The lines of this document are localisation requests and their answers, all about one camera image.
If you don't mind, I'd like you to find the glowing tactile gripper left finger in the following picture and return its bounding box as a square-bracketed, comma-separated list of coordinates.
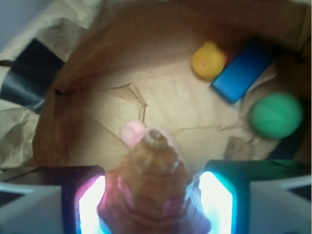
[0, 166, 105, 234]

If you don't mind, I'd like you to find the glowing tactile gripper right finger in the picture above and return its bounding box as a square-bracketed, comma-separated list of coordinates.
[199, 159, 312, 234]

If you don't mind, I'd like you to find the brown spiral sea shell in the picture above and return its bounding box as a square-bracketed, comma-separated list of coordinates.
[97, 129, 212, 234]

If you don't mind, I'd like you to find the green textured ball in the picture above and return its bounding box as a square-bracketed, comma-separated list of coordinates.
[249, 92, 304, 139]

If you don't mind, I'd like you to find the pink plush toy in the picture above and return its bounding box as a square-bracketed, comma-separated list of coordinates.
[121, 120, 177, 149]

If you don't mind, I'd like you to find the blue rectangular block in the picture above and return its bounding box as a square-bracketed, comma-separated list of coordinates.
[210, 41, 276, 103]

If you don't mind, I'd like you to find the yellow rubber duck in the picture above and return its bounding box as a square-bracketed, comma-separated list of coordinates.
[191, 41, 227, 81]

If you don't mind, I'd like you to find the crumpled brown paper bag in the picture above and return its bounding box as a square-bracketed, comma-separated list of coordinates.
[0, 0, 312, 174]

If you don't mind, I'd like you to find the dark navy twisted rope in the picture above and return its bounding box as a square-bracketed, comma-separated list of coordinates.
[268, 97, 309, 161]

